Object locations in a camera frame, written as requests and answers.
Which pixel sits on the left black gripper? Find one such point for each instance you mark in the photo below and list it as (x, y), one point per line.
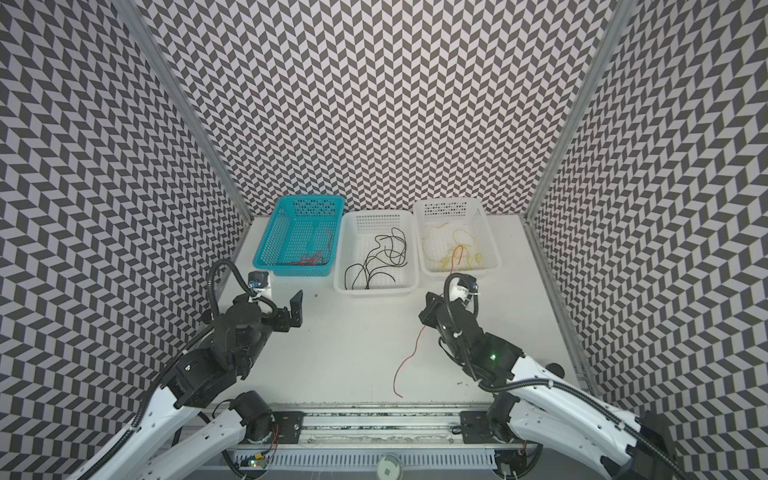
(297, 307)

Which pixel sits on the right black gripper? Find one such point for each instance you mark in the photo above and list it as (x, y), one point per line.
(435, 309)

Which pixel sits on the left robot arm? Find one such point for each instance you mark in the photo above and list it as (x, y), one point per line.
(242, 319)

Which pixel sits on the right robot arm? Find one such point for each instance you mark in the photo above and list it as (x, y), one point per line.
(531, 402)

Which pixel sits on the teal plastic basket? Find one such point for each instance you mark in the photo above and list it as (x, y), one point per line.
(301, 236)

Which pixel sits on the right white plastic basket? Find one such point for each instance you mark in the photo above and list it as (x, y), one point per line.
(454, 235)

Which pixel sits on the white plastic basket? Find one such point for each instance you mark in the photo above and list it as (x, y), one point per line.
(377, 254)
(454, 235)

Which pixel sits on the middle white plastic basket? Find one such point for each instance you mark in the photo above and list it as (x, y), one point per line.
(377, 254)

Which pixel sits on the round white knob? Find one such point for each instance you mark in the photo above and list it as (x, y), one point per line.
(389, 467)

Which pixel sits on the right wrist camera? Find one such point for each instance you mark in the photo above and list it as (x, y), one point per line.
(463, 291)

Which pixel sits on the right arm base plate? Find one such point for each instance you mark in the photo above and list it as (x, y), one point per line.
(479, 427)

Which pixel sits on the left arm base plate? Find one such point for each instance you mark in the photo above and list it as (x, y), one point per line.
(279, 427)

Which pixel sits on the aluminium front rail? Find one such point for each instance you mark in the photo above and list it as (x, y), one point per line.
(374, 426)

